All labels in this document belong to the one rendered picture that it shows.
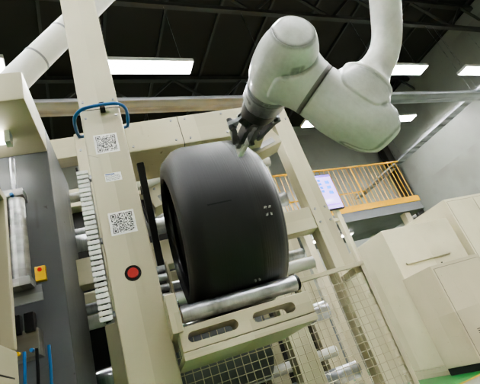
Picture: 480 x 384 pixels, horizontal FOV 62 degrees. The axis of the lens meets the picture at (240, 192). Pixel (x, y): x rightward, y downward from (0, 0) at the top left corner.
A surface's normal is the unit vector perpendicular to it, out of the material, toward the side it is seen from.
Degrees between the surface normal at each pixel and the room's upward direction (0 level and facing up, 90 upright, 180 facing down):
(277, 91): 134
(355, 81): 99
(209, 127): 90
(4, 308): 90
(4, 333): 90
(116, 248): 90
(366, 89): 106
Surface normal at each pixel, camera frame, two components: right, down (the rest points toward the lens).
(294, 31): 0.14, -0.32
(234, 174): 0.13, -0.57
